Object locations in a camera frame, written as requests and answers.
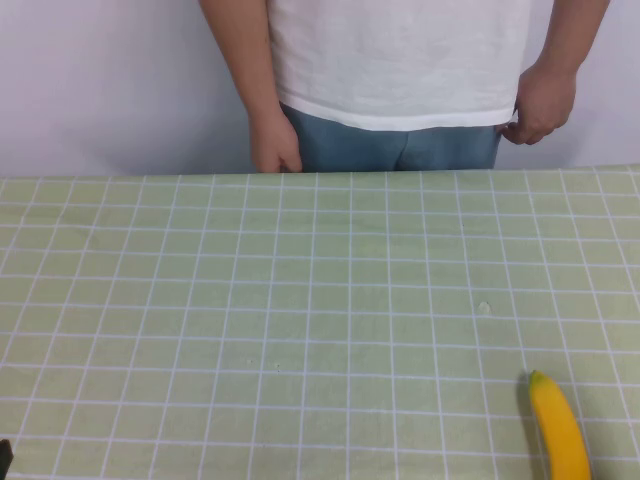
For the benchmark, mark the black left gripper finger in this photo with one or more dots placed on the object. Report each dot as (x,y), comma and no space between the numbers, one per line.
(4,455)

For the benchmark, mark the person's left forearm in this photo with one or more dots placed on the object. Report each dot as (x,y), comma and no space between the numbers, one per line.
(570,35)

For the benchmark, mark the person's right forearm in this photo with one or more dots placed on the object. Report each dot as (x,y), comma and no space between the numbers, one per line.
(240,55)

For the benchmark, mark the yellow banana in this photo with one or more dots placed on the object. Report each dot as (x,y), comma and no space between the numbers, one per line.
(561,430)

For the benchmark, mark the person's right hand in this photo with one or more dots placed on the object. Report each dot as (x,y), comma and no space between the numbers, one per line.
(272,142)

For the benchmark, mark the person's left hand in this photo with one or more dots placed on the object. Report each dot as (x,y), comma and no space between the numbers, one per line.
(542,107)

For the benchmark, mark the green checked tablecloth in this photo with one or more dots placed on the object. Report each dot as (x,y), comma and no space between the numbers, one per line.
(300,310)

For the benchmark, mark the blue denim trousers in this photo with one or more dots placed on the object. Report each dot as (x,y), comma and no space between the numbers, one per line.
(360,150)

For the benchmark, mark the white t-shirt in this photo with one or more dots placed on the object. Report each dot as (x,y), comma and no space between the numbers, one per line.
(400,60)

